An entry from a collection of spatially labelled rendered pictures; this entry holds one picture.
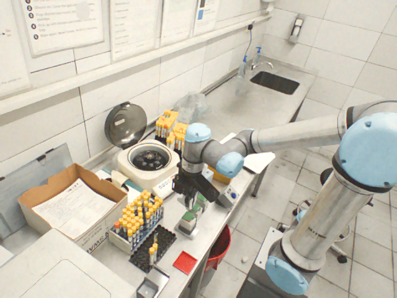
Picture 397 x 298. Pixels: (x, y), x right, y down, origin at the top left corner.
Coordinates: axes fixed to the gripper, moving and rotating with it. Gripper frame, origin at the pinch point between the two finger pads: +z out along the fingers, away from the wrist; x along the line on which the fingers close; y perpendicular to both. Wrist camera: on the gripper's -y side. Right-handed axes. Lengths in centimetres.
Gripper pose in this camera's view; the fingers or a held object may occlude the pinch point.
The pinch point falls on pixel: (190, 208)
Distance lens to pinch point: 100.4
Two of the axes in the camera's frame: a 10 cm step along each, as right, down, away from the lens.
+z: -1.4, 7.8, 6.1
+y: -8.6, -4.0, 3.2
